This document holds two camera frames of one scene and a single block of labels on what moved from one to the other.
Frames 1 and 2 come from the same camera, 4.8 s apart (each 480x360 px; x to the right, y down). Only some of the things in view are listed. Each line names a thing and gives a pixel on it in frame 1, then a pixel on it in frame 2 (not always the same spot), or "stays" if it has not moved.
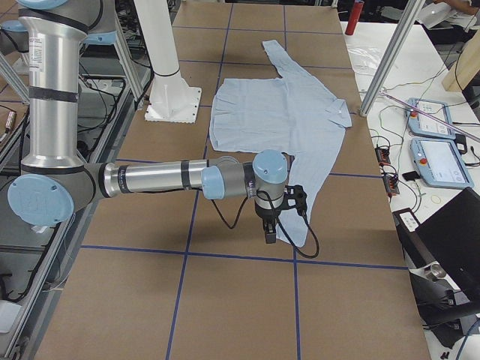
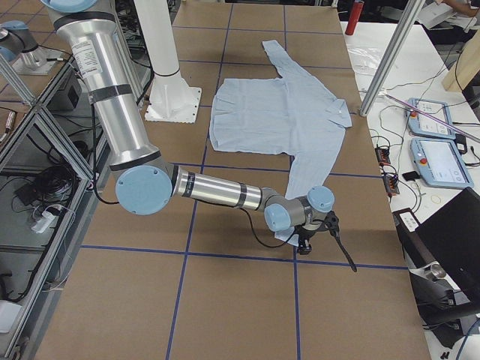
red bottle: (355, 12) stays
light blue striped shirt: (293, 115) stays
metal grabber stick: (427, 115) stays
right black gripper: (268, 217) -> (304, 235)
